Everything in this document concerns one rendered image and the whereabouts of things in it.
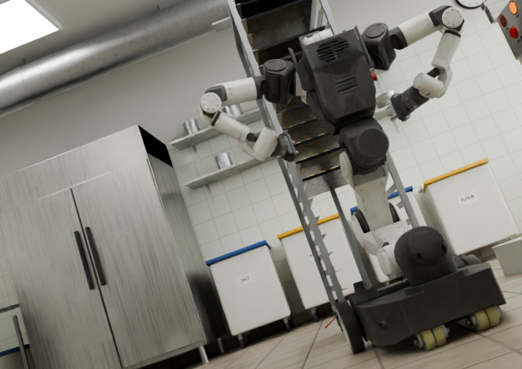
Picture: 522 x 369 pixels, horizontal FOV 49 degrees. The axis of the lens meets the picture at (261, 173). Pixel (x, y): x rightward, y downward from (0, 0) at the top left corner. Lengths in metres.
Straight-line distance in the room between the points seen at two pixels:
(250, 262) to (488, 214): 1.96
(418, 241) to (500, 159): 3.95
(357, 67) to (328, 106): 0.17
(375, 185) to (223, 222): 3.43
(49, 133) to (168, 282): 2.37
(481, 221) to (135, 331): 2.89
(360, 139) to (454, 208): 2.95
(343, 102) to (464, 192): 2.94
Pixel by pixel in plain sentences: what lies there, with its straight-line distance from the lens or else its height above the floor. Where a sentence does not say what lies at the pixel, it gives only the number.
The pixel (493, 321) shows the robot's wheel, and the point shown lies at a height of 0.02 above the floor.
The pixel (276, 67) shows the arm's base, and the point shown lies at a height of 1.10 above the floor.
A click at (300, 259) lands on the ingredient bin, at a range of 4.82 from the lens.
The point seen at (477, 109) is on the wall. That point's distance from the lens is 5.81.
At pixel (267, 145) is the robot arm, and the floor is 0.84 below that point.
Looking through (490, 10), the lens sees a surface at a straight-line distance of 1.91.
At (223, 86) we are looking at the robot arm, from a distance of 2.21.
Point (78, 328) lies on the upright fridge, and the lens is 5.04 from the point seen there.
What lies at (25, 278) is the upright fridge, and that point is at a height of 1.13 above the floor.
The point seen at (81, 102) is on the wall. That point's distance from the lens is 6.32.
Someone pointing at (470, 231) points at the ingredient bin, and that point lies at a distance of 4.93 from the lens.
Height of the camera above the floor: 0.30
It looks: 12 degrees up
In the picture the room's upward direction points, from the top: 20 degrees counter-clockwise
